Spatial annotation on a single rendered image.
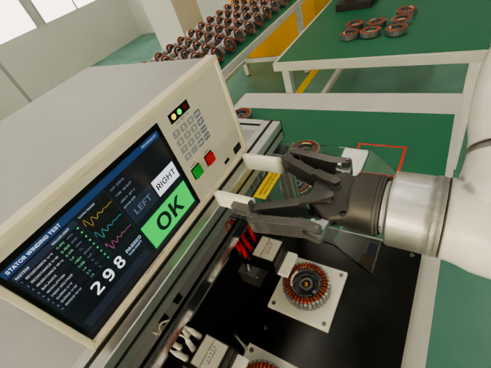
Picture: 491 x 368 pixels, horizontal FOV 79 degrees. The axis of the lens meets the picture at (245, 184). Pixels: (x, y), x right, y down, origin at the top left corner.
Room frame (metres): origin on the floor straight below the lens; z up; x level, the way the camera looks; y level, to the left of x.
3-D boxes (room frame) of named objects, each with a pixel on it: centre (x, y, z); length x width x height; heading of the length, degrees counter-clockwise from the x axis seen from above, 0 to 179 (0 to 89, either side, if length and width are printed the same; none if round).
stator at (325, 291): (0.36, -0.05, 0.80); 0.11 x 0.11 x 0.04
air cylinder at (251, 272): (0.46, 0.06, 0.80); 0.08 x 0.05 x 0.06; 136
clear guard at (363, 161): (0.43, -0.10, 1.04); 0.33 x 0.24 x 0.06; 46
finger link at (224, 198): (0.32, 0.02, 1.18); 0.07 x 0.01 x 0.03; 46
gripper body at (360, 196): (0.25, -0.11, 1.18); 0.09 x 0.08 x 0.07; 46
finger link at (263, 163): (0.38, -0.04, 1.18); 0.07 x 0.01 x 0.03; 46
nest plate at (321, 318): (0.36, -0.05, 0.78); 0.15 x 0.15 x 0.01; 46
